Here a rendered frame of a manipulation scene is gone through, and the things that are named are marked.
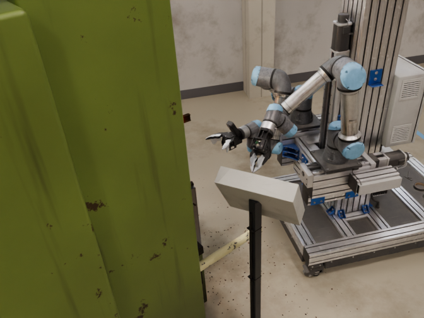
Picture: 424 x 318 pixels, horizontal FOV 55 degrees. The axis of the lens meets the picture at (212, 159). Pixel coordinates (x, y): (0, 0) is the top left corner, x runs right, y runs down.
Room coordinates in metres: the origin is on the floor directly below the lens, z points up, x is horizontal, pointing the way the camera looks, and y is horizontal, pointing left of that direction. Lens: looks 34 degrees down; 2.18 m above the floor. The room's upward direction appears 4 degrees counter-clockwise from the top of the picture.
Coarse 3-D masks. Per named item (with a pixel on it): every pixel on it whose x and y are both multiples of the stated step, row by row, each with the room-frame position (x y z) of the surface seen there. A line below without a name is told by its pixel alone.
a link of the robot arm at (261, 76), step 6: (258, 66) 2.26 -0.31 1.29; (252, 72) 2.23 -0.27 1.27; (258, 72) 2.21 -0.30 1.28; (264, 72) 2.20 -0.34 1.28; (270, 72) 2.18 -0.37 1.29; (252, 78) 2.21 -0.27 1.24; (258, 78) 2.19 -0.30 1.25; (264, 78) 2.17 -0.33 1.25; (270, 78) 2.16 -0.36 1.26; (252, 84) 2.23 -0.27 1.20; (258, 84) 2.20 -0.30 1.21; (264, 84) 2.17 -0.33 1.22; (270, 84) 2.15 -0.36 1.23; (270, 90) 2.32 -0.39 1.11
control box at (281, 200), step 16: (224, 176) 1.36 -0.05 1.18; (240, 176) 1.34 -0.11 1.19; (256, 176) 1.33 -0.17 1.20; (224, 192) 1.39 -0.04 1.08; (240, 192) 1.32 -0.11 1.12; (256, 192) 1.26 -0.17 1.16; (272, 192) 1.25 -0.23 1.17; (288, 192) 1.23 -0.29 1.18; (240, 208) 1.44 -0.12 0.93; (272, 208) 1.30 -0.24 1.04; (288, 208) 1.24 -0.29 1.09; (304, 208) 1.36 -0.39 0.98
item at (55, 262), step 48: (0, 0) 1.08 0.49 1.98; (0, 48) 0.91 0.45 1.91; (0, 96) 0.89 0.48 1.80; (48, 96) 0.95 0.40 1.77; (0, 144) 0.87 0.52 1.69; (48, 144) 0.93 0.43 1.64; (0, 192) 0.85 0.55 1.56; (48, 192) 0.91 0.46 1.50; (0, 240) 0.82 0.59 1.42; (48, 240) 0.88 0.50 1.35; (96, 240) 0.96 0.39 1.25; (0, 288) 0.79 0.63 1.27; (48, 288) 0.85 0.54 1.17; (96, 288) 0.93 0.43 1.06
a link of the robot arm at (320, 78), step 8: (336, 56) 1.92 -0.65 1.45; (328, 64) 1.91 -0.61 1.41; (320, 72) 1.92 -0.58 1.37; (328, 72) 1.90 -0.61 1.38; (312, 80) 1.91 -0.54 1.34; (320, 80) 1.90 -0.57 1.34; (328, 80) 1.90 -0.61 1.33; (304, 88) 1.90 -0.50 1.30; (312, 88) 1.89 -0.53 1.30; (296, 96) 1.90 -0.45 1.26; (304, 96) 1.89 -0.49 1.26; (280, 104) 1.92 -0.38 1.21; (288, 104) 1.89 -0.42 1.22; (296, 104) 1.88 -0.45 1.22; (288, 112) 1.88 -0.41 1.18
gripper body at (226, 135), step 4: (224, 132) 2.02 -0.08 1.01; (228, 132) 2.01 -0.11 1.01; (232, 132) 2.00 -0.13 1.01; (240, 132) 2.02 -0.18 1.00; (224, 136) 1.98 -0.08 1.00; (228, 136) 1.97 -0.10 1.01; (232, 136) 1.97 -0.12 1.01; (236, 136) 2.00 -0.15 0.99; (240, 136) 2.02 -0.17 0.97; (224, 140) 1.99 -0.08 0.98; (236, 140) 2.01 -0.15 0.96; (240, 140) 2.02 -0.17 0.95; (232, 144) 1.98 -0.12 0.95; (236, 144) 1.98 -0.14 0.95; (232, 148) 1.96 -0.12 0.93
